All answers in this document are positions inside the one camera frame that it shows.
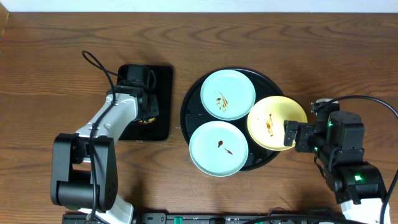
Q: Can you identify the yellow sponge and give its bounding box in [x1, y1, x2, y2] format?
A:
[139, 117, 156, 124]

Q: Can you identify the yellow plate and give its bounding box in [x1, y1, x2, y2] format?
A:
[247, 96, 308, 151]

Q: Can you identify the mint plate with sauce smear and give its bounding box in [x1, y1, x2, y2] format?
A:
[200, 69, 256, 121]

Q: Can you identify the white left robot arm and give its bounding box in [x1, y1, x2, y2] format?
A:
[50, 85, 159, 223]

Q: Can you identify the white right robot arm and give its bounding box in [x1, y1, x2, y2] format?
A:
[284, 111, 391, 223]

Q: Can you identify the black rectangular tray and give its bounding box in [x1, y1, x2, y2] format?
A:
[118, 64, 173, 141]

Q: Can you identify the mint plate with two drops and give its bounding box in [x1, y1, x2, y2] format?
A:
[189, 121, 249, 177]

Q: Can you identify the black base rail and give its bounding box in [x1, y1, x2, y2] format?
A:
[61, 213, 332, 224]

